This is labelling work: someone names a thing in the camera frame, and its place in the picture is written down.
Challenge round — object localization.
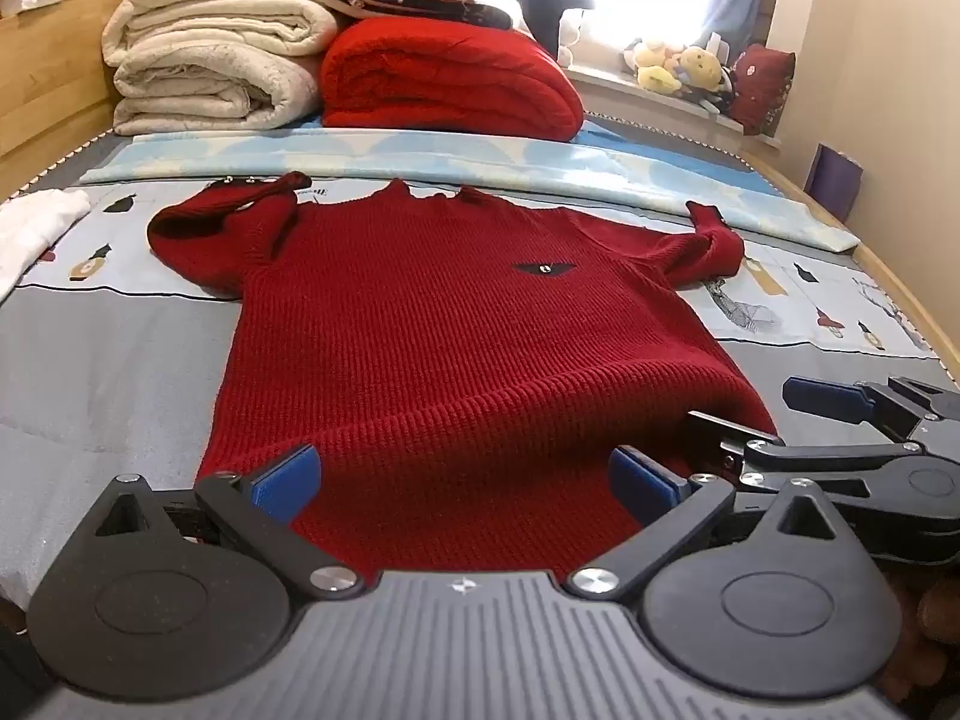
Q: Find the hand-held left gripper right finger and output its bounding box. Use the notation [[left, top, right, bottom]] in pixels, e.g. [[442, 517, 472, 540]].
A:
[[566, 446, 841, 604]]

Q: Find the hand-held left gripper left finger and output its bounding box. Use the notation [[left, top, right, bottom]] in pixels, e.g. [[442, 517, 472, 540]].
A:
[[94, 442, 361, 602]]

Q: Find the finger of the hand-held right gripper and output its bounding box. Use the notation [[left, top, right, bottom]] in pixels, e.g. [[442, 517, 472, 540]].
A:
[[782, 375, 960, 445], [685, 409, 925, 505]]

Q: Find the dark red knit sweater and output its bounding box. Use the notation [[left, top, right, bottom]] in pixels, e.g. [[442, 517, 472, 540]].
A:
[[146, 171, 785, 586]]

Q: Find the person's right hand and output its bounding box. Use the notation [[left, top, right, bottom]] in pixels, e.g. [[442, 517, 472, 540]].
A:
[[889, 576, 960, 700]]

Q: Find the purple box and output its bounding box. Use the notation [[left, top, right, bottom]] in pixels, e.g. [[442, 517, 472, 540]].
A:
[[806, 142, 865, 222]]

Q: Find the dark red bag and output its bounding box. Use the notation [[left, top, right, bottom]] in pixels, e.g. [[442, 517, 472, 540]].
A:
[[726, 43, 797, 137]]

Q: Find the light blue patterned blanket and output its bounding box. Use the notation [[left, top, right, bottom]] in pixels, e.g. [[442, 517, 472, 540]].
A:
[[79, 124, 862, 254]]

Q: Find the yellow plush toy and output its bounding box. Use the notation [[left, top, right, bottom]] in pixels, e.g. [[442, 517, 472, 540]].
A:
[[621, 36, 683, 96], [675, 42, 734, 102]]

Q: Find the white garment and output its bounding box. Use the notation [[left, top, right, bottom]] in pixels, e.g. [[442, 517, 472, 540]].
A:
[[0, 187, 92, 301]]

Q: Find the beige fleece folded blanket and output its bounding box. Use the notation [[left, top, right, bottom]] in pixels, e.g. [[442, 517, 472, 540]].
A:
[[111, 39, 325, 137]]

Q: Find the red folded blanket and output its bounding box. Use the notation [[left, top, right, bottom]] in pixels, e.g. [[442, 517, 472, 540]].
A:
[[319, 17, 586, 142]]

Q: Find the white plush toy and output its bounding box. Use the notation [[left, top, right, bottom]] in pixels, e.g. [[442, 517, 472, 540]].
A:
[[556, 11, 587, 68]]

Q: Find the wooden bed board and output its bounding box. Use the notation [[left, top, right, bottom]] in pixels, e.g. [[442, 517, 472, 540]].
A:
[[0, 0, 177, 202]]

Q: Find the cream folded blanket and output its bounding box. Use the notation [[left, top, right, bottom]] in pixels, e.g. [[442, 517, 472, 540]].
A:
[[101, 0, 340, 67]]

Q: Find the wooden bed rail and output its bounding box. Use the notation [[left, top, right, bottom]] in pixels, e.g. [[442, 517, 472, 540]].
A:
[[739, 141, 960, 385]]

